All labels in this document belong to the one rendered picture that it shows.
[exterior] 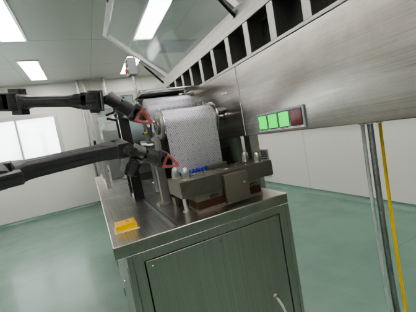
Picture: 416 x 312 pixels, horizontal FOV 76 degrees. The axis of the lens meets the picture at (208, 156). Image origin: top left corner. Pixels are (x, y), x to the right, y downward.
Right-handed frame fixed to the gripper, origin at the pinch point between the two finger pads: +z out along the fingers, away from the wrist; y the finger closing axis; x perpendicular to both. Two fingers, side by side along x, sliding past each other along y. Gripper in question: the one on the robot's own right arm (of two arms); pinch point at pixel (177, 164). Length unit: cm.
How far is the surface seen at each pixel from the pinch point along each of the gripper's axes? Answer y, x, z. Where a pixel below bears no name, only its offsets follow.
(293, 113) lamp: 41, 25, 19
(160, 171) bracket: -7.8, -4.9, -3.8
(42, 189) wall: -556, -113, -93
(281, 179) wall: -267, 45, 277
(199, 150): 0.3, 8.8, 7.6
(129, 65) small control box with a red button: -58, 51, -29
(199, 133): 0.2, 16.1, 5.4
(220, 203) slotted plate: 18.8, -9.8, 15.1
